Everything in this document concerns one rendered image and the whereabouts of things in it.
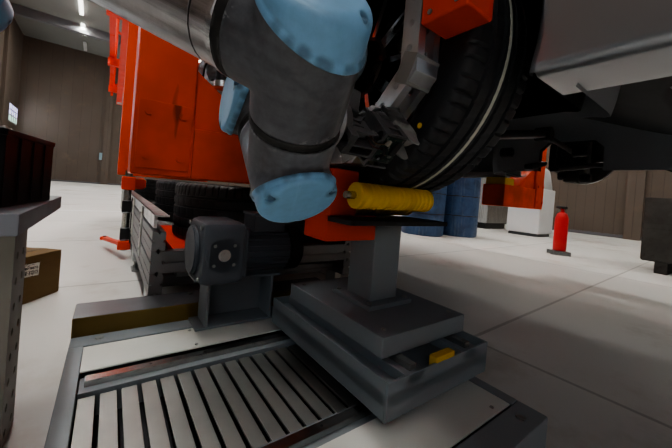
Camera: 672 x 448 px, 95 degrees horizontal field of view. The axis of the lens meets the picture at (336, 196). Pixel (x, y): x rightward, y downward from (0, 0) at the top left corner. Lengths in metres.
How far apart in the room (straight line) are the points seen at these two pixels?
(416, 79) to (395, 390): 0.58
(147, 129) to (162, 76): 0.17
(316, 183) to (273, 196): 0.04
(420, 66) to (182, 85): 0.75
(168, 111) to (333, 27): 0.89
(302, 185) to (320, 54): 0.12
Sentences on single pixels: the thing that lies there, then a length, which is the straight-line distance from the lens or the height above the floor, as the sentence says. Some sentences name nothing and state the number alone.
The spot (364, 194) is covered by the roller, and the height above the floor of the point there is 0.51.
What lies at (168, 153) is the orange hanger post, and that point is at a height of 0.59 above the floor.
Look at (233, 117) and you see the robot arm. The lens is 0.40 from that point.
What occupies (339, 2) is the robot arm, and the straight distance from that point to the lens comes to 0.25.
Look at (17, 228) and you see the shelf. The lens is 0.58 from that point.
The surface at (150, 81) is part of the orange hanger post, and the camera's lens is 1.10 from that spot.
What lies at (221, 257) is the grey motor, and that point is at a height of 0.31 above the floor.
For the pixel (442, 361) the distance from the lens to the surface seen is 0.79.
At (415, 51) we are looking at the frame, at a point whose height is 0.77.
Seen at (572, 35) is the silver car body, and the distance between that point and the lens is 0.65.
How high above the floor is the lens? 0.51
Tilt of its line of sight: level
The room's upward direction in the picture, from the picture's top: 5 degrees clockwise
